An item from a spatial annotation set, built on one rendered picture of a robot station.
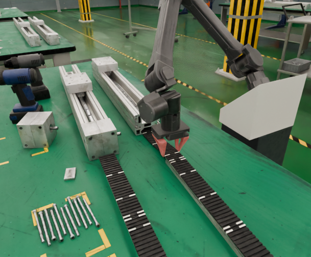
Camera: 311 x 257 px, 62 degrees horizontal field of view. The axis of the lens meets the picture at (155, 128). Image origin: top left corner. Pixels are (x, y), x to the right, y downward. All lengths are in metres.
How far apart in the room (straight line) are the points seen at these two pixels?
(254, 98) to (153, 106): 0.39
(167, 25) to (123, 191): 0.52
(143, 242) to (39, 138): 0.56
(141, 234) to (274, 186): 0.41
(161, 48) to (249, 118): 0.40
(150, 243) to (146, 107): 0.32
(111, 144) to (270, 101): 0.56
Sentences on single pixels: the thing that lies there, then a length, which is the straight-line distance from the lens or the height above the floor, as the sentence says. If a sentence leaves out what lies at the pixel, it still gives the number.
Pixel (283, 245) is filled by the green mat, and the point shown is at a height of 0.78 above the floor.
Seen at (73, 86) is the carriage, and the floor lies 0.89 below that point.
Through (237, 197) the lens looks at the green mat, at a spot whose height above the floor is 0.78.
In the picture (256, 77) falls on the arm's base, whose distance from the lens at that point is 1.08.
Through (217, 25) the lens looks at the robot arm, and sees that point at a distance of 1.06.
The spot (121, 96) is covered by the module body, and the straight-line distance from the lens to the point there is 1.12.
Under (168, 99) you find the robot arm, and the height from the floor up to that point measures 1.01.
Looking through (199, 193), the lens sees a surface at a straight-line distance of 0.69.
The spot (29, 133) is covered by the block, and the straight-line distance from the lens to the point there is 0.99.
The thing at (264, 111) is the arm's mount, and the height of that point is 0.88.
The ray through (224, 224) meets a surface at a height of 0.81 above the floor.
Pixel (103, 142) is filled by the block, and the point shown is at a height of 0.84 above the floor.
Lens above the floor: 1.28
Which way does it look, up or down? 29 degrees down
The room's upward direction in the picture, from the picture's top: 1 degrees counter-clockwise
